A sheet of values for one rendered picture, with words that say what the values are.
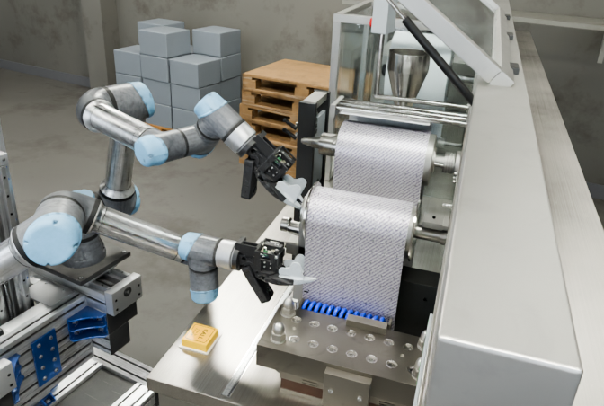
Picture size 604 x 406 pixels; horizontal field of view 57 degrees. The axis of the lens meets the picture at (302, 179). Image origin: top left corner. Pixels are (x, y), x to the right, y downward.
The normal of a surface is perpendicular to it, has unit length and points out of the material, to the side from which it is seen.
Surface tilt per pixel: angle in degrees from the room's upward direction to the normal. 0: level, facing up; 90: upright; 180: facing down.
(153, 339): 0
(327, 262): 90
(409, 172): 92
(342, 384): 90
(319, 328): 0
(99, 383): 0
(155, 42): 90
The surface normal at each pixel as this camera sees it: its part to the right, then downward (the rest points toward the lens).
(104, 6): 0.88, 0.23
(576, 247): 0.04, -0.91
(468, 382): -0.31, 0.37
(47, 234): 0.35, 0.33
